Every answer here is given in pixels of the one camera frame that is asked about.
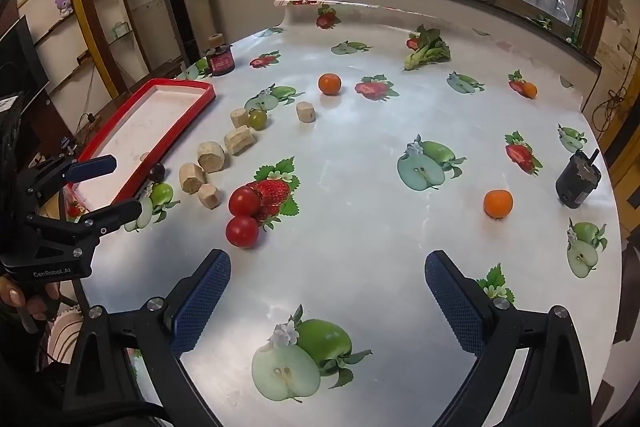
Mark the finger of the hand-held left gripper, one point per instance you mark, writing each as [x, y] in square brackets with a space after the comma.
[117, 212]
[92, 167]

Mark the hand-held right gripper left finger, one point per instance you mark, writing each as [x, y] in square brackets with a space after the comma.
[202, 302]

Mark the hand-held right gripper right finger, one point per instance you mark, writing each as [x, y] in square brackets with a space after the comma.
[452, 302]

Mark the red rimmed white tray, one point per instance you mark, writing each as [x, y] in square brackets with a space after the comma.
[150, 117]

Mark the red tomato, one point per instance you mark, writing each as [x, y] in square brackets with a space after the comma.
[244, 201]
[242, 232]

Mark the beige cork piece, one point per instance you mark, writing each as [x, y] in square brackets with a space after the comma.
[304, 112]
[239, 140]
[208, 195]
[239, 117]
[210, 156]
[191, 177]

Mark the small orange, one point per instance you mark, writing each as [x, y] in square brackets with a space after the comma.
[530, 90]
[498, 203]
[330, 83]

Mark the person's left hand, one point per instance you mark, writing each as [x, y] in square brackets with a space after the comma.
[12, 296]

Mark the dark purple grape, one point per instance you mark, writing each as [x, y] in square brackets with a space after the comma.
[157, 172]

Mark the low wooden cabinet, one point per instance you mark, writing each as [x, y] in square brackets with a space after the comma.
[102, 109]

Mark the pink striped cloth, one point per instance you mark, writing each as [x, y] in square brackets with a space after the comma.
[65, 332]

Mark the black flat screen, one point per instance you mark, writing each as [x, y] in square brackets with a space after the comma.
[20, 57]

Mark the small green box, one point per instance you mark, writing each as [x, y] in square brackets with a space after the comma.
[121, 30]

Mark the purple plush toy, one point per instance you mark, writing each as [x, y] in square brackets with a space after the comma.
[63, 4]

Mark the dark red labelled jar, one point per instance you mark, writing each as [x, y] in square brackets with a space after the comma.
[220, 61]

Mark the black cylindrical motor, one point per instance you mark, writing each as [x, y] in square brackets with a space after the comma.
[577, 179]

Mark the cork stopper with hole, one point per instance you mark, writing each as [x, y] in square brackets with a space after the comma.
[216, 40]

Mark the fruit print tablecloth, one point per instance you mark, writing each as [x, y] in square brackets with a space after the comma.
[350, 157]

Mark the green leafy vegetable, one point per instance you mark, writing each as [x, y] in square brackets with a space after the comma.
[427, 49]

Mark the green bottle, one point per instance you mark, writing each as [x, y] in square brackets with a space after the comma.
[577, 27]

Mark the wooden wall shelf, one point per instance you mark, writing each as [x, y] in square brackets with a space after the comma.
[85, 22]

